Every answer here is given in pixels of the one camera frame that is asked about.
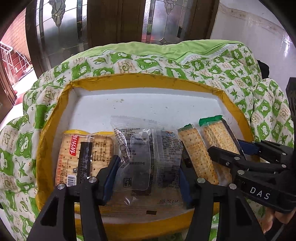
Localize green printed blanket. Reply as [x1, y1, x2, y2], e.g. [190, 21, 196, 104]
[0, 38, 296, 241]

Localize white stair railing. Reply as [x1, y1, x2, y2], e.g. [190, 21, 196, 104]
[0, 42, 31, 75]

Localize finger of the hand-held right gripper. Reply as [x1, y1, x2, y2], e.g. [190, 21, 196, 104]
[208, 146, 287, 179]
[238, 140, 295, 163]

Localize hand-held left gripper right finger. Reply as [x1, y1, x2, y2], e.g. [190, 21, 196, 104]
[180, 148, 266, 241]

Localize yellow-ended cracker packet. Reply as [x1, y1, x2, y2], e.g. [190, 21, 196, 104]
[54, 130, 118, 188]

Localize green-ended cracker packet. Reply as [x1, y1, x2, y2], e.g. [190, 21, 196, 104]
[177, 124, 220, 186]
[199, 115, 245, 186]

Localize wooden door stained glass panel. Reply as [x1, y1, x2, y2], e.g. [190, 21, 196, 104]
[0, 58, 16, 107]

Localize wooden double door glass panels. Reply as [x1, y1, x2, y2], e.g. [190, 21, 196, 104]
[25, 0, 220, 77]

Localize dark cloth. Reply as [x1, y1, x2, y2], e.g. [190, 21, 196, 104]
[256, 60, 270, 79]

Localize white foam tray yellow tape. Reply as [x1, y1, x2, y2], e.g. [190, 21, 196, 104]
[36, 74, 259, 232]

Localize clear packet dark snack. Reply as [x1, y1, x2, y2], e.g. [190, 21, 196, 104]
[110, 115, 185, 209]

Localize person's right hand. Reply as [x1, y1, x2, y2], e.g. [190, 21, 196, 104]
[264, 206, 292, 233]

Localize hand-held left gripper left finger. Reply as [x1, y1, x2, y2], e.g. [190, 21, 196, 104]
[26, 155, 122, 241]

